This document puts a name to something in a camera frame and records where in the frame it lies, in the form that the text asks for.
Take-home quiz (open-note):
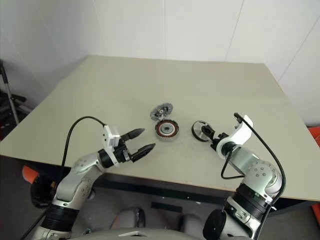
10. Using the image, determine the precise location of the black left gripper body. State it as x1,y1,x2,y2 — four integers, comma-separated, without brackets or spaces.
114,134,134,164

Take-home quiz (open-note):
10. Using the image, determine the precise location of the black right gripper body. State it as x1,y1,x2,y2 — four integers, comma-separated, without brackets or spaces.
210,131,229,142

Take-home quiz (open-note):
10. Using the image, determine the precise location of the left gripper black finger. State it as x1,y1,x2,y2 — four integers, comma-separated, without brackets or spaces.
120,128,146,142
130,142,157,163

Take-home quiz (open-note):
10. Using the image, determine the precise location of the black spoked rotor ring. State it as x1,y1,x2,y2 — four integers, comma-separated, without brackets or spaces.
191,120,213,143

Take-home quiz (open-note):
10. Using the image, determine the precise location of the motor housing with copper windings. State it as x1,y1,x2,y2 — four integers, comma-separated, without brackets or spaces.
155,119,180,143

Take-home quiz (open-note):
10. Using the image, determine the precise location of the grey round motor lid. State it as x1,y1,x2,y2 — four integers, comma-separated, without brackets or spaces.
149,102,174,123

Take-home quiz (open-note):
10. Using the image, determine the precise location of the grey rounded shape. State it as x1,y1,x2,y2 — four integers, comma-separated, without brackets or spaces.
111,206,147,230
178,213,208,231

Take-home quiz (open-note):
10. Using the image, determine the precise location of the grey robot torso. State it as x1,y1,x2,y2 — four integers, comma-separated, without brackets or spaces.
82,226,210,240

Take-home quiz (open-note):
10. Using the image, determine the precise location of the black rounded object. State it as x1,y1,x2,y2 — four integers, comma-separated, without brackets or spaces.
29,174,59,208

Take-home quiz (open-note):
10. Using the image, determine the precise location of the orange object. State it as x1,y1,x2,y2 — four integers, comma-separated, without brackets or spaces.
311,199,320,225
307,126,320,149
21,166,41,185

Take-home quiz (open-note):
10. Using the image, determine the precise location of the dark equipment pile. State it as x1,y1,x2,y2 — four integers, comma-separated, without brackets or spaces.
0,92,33,141

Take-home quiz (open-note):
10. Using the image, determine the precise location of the silver stand pole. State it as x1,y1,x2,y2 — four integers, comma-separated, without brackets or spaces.
0,59,20,126

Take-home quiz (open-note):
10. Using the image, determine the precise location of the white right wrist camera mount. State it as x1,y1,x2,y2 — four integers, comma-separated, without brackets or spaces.
215,114,255,161

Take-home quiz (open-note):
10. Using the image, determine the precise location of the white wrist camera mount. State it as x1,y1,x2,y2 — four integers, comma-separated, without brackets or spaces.
215,114,255,161
102,124,122,166

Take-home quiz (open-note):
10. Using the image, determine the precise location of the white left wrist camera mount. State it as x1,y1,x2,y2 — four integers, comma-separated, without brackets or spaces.
102,124,122,166

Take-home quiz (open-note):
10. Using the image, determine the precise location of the dark table frame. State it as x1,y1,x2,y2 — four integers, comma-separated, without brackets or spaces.
22,159,320,218

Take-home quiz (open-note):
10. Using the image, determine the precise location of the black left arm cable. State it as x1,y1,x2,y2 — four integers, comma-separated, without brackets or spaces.
59,115,107,176

